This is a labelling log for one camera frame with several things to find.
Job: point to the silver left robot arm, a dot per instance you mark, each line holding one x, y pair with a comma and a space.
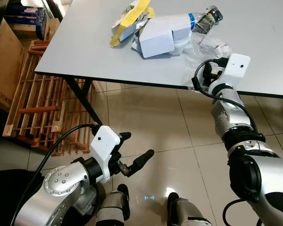
56, 183

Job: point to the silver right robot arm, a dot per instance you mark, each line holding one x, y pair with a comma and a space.
269, 174

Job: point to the black rubbish bin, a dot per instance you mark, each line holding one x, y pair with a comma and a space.
9, 197

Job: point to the clear plastic bag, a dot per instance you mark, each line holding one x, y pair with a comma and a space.
210, 47

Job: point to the robot left leg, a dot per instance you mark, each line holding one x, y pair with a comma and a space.
111, 207

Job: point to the robot leg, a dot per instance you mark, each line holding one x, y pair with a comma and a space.
186, 212
111, 207

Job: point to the crushed clear plastic bottle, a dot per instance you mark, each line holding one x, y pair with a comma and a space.
205, 21

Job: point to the robot right leg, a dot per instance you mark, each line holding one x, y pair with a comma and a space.
186, 212

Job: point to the white cardboard box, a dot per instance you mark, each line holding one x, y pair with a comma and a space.
158, 35

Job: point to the wooden slatted rack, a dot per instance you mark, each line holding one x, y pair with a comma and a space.
42, 109

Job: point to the yellow paper strip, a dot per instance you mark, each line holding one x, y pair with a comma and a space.
132, 19

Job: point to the grey table with black legs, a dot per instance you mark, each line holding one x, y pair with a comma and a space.
85, 37

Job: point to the large brown cardboard box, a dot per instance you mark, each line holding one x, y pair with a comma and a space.
4, 66

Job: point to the dark blue printed box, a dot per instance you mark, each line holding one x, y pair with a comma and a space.
26, 16

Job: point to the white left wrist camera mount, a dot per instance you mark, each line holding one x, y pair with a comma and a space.
104, 146

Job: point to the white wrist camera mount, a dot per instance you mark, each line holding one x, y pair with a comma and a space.
237, 66
104, 146

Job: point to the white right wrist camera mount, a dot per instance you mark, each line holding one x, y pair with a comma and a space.
237, 66

